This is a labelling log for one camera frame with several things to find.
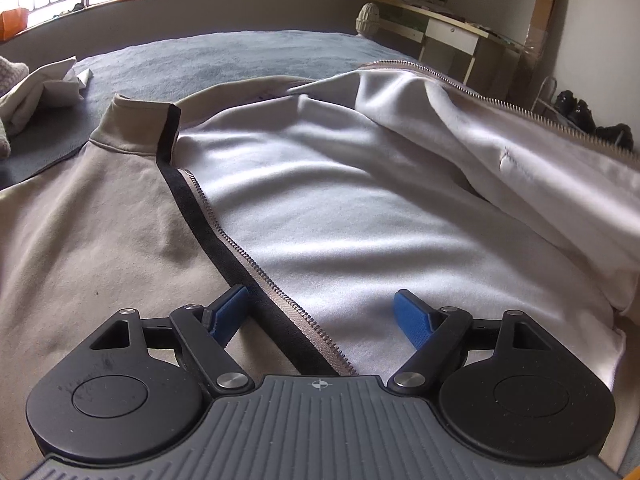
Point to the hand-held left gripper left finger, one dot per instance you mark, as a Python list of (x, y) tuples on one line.
[(227, 310)]

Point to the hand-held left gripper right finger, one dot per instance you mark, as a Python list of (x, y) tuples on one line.
[(412, 315)]

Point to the beige zip jacket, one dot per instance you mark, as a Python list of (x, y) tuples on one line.
[(350, 200)]

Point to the metal shoe rack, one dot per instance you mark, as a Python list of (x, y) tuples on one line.
[(542, 95)]

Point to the black shoe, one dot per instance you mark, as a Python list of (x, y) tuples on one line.
[(565, 102), (582, 116), (615, 136)]

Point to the wooden desk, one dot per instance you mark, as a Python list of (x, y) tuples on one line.
[(450, 35)]

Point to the white crumpled cloth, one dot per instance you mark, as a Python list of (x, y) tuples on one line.
[(40, 90)]

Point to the cream carved bedpost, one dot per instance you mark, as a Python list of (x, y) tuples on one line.
[(368, 19)]

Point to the pink white knitted sweater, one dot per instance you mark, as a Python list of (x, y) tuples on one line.
[(10, 70)]

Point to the tall cardboard sheet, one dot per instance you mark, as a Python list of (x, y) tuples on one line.
[(545, 5)]

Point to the orange bag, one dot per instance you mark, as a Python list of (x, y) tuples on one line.
[(14, 24)]

